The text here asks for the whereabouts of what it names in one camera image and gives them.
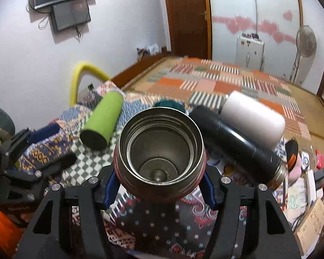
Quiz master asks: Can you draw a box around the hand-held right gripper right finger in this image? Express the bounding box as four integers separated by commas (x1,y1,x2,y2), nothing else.
199,164,302,259

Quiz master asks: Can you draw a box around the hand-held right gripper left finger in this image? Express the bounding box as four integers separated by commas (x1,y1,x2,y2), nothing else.
21,167,121,259

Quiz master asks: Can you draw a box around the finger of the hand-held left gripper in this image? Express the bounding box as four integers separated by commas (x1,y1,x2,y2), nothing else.
2,125,61,154
5,152,78,186

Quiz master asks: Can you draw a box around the red steel cup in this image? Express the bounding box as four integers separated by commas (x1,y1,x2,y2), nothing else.
113,107,207,204

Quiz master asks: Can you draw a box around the black thermos bottle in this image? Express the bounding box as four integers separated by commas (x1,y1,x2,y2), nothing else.
189,105,289,191

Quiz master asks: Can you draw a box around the green cylindrical bottle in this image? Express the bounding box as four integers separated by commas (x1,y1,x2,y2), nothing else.
79,90,124,150

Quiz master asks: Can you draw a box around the white cylindrical bottle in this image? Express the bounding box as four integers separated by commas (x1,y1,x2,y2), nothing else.
219,90,286,149

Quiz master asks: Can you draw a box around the orange and black object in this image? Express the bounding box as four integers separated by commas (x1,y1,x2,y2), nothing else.
285,138,299,171

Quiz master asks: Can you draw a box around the pink object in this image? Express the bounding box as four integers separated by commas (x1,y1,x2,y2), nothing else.
288,151,310,180

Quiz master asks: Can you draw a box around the teal lid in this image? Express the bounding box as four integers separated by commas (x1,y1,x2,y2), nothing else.
152,100,187,113

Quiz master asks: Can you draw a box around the small white box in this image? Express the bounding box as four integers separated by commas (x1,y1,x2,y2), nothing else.
306,169,318,203

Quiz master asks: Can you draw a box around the cardboard box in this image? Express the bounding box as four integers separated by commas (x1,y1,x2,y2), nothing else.
295,198,324,254

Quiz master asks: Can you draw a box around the patchwork striped blanket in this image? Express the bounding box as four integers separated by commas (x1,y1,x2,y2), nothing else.
131,57,312,142

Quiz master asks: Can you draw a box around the woven bed mat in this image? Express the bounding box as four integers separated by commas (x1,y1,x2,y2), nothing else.
282,82,324,143

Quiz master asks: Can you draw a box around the white air cooler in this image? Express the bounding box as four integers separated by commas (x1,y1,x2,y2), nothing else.
235,34,266,71

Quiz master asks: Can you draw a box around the wooden door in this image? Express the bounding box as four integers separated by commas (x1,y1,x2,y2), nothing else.
162,0,213,60

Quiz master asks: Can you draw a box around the standing fan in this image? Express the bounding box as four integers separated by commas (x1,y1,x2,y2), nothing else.
290,25,317,85

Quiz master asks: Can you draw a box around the white wardrobe with pink decor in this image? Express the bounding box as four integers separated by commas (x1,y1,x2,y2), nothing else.
206,0,304,61

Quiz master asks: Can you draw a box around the yellow chair frame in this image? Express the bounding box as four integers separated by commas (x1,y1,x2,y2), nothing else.
70,62,111,107

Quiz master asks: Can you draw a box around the wooden bed frame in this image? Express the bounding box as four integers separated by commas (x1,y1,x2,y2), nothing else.
111,52,176,89

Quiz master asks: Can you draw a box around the small dark wall screen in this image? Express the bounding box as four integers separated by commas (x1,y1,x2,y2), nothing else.
52,0,92,32

